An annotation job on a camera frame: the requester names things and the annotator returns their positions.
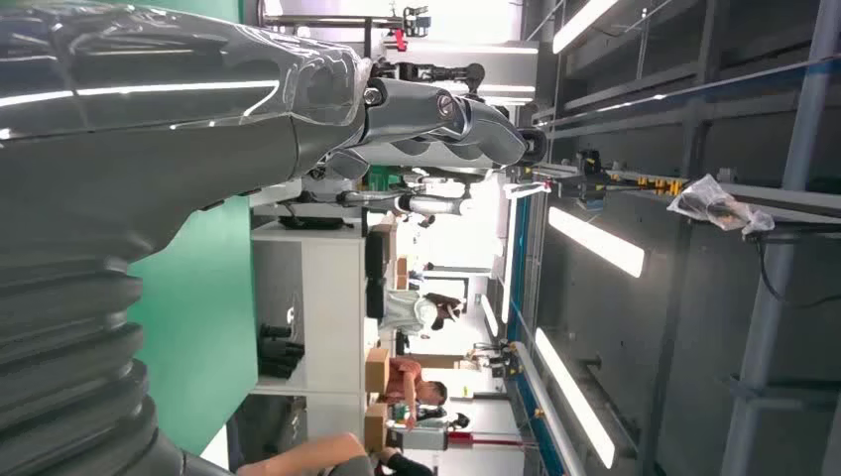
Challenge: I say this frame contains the white cabinet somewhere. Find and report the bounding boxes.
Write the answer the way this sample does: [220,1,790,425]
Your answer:
[249,219,367,397]

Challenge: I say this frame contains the person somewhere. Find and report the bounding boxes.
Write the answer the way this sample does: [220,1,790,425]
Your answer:
[384,356,450,432]
[236,431,436,476]
[379,289,465,338]

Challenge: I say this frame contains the brown cardboard box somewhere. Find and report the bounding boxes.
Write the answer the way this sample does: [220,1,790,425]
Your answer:
[363,402,391,454]
[364,348,393,395]

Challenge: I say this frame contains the grey stand with red column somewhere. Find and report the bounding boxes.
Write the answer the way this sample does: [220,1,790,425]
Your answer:
[387,425,527,453]

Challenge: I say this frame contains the ceiling light strip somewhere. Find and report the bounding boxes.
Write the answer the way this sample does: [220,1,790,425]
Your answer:
[548,205,647,280]
[534,327,617,470]
[551,0,620,56]

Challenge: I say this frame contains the clear plastic bag bundle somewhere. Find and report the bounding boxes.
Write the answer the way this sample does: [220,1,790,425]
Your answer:
[665,174,777,238]

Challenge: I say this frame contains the grey metal column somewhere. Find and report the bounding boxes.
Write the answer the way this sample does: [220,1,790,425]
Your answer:
[719,0,841,476]

